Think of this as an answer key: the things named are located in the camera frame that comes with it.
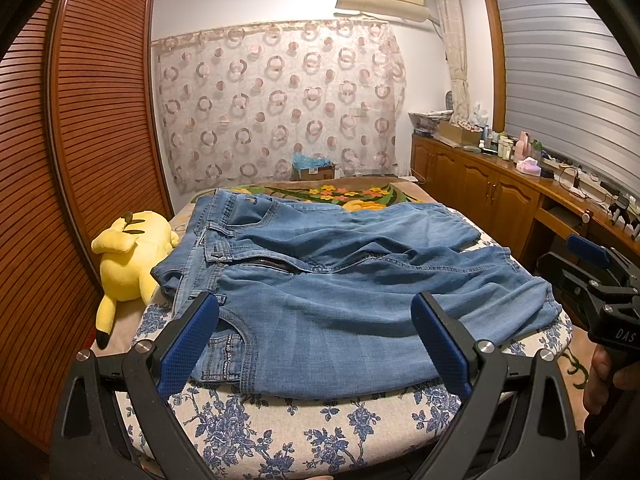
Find blue floral white quilt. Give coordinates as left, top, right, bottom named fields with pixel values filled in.
left=115, top=231, right=574, bottom=480

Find grey window roller blind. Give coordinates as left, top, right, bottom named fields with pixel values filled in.
left=496, top=0, right=639, bottom=192

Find brown louvered wooden wardrobe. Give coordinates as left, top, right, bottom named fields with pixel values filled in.
left=1, top=0, right=174, bottom=451

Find circle patterned sheer curtain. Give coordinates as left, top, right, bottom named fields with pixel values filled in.
left=153, top=18, right=406, bottom=192

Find blue denim jeans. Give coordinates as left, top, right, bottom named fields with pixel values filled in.
left=152, top=190, right=560, bottom=400

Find floral fleece bed blanket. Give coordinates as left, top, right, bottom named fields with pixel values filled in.
left=169, top=175, right=442, bottom=233

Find wooden sideboard cabinet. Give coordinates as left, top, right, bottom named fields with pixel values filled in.
left=411, top=134, right=639, bottom=271

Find yellow Pikachu plush toy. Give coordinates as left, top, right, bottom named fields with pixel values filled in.
left=91, top=210, right=179, bottom=350

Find tied beige window drape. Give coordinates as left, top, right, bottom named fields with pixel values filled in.
left=435, top=0, right=470, bottom=122

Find person's right hand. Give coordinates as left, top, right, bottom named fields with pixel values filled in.
left=582, top=344, right=640, bottom=415

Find cardboard box on cabinet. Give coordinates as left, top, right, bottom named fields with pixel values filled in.
left=438, top=122, right=480, bottom=146

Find pink tissue pack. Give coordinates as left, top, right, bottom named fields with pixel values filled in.
left=515, top=157, right=541, bottom=177

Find pink bottle on cabinet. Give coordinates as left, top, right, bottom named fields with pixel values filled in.
left=513, top=131, right=530, bottom=162

